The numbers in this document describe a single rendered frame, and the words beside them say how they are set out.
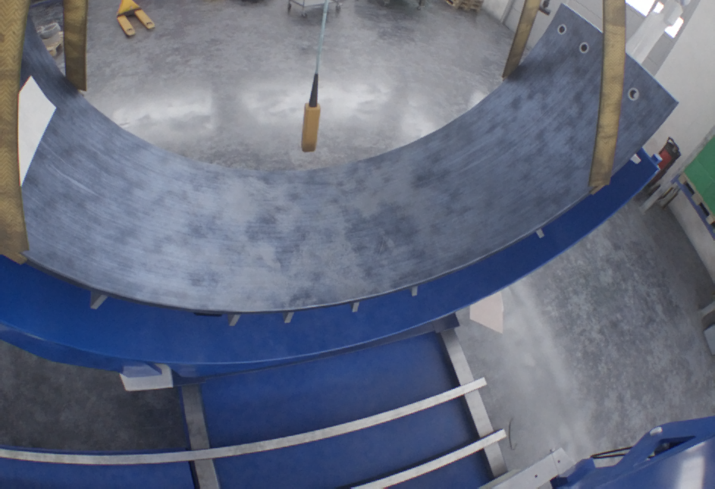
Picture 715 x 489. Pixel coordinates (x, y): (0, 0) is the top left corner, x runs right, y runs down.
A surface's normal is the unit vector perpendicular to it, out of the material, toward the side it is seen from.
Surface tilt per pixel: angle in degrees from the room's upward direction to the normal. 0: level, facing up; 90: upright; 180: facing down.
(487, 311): 0
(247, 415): 0
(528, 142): 55
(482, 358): 0
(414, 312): 20
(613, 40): 76
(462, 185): 35
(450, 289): 30
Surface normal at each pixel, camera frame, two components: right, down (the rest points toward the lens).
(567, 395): 0.18, -0.58
